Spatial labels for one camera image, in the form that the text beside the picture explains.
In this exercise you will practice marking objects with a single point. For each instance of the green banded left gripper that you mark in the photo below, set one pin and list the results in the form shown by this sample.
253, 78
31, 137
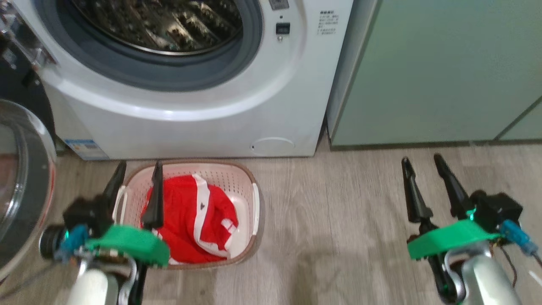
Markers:
131, 243

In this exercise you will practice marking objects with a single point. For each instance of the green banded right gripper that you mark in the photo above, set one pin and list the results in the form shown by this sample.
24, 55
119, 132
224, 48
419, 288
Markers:
457, 237

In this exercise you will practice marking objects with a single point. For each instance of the washing machine glass door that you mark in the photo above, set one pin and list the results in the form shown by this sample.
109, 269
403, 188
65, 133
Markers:
25, 190

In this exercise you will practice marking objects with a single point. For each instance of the white front-load washing machine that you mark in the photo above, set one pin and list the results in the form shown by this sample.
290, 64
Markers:
190, 123

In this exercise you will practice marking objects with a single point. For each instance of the grey rubber door gasket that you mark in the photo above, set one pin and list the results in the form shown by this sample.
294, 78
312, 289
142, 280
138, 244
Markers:
148, 72

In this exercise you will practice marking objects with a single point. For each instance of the blue white energy label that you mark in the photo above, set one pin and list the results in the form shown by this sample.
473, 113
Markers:
84, 149

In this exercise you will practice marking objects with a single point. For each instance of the cream perforated laundry basket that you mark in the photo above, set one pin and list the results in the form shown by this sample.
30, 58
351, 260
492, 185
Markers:
237, 178

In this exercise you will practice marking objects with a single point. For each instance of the pale green cabinet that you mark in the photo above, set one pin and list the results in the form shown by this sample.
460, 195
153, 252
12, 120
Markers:
432, 72

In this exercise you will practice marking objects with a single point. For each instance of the round filter cover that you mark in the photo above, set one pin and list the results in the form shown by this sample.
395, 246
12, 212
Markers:
273, 146

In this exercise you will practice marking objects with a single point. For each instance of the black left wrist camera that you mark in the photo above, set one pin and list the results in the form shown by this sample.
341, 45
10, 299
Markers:
84, 214

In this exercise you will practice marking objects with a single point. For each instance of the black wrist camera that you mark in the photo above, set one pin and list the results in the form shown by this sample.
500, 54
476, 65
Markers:
497, 209
84, 214

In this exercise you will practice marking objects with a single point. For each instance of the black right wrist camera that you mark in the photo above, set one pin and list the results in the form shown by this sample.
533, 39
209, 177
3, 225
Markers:
497, 209

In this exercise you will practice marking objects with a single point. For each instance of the blue left camera connector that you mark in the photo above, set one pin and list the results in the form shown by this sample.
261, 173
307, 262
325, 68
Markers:
72, 243

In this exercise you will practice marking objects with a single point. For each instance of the blue camera connector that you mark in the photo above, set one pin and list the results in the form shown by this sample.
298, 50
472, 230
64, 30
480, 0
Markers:
518, 237
72, 243

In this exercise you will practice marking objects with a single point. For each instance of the blue right camera connector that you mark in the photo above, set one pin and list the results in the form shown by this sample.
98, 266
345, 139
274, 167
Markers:
518, 237

